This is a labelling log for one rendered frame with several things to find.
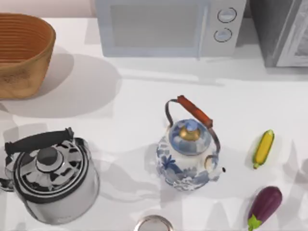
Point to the blue and white teapot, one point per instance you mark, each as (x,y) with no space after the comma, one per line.
(187,154)

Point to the pale microwave oven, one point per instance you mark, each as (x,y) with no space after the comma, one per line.
(154,29)

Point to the round microwave knob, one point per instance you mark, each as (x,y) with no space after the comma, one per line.
(223,35)
(227,14)

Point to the round metal cup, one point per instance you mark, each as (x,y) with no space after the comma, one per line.
(153,223)

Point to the yellow corn cob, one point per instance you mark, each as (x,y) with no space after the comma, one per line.
(263,148)

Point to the brown woven basket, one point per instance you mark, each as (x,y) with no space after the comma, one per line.
(24,67)

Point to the purple eggplant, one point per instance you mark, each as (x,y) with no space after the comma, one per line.
(265,205)

